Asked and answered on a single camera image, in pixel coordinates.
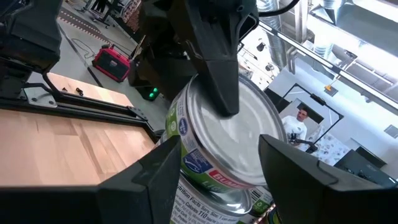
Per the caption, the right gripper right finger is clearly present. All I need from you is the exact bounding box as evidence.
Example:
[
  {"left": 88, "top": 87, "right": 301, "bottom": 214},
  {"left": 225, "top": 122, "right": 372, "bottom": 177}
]
[{"left": 257, "top": 134, "right": 385, "bottom": 224}]

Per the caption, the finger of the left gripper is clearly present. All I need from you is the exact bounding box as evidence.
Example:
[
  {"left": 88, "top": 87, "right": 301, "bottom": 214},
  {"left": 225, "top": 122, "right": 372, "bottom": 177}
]
[{"left": 180, "top": 0, "right": 241, "bottom": 118}]

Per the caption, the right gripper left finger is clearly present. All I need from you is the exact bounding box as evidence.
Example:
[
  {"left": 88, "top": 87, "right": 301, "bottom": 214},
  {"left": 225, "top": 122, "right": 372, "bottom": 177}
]
[{"left": 98, "top": 135, "right": 183, "bottom": 224}]

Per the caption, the patterned floral cloth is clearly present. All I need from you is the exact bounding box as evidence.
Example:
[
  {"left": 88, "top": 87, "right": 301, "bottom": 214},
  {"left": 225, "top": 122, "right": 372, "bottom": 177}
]
[{"left": 306, "top": 126, "right": 351, "bottom": 166}]

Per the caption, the person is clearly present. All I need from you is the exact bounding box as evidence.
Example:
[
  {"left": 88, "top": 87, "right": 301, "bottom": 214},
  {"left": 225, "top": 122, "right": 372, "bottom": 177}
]
[{"left": 280, "top": 106, "right": 311, "bottom": 144}]

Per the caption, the black monitor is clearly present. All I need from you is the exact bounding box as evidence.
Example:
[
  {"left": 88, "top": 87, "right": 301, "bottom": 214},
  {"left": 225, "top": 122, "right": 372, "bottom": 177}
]
[{"left": 333, "top": 146, "right": 398, "bottom": 188}]

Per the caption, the red object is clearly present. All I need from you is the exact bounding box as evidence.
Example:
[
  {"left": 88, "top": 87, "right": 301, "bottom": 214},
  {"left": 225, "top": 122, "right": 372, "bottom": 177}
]
[{"left": 91, "top": 44, "right": 132, "bottom": 83}]

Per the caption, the silver mounting plate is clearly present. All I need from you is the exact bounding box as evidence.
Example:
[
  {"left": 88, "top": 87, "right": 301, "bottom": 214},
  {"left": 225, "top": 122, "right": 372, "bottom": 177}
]
[{"left": 23, "top": 86, "right": 59, "bottom": 109}]

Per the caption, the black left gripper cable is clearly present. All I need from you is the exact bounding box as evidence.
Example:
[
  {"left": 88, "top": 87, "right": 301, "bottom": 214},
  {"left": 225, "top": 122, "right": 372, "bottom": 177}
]
[{"left": 257, "top": 0, "right": 302, "bottom": 18}]

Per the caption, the silver ceiling duct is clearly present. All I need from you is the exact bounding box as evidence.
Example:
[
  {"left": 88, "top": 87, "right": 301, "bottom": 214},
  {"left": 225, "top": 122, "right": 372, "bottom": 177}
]
[{"left": 257, "top": 0, "right": 289, "bottom": 71}]

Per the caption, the black frame rack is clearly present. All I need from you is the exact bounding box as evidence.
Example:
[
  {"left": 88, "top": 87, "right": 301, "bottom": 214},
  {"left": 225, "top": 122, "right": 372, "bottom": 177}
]
[{"left": 264, "top": 82, "right": 345, "bottom": 154}]

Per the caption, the black aluminium table frame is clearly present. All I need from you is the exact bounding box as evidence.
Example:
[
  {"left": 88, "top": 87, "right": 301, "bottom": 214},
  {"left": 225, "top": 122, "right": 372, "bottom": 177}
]
[{"left": 0, "top": 71, "right": 161, "bottom": 144}]

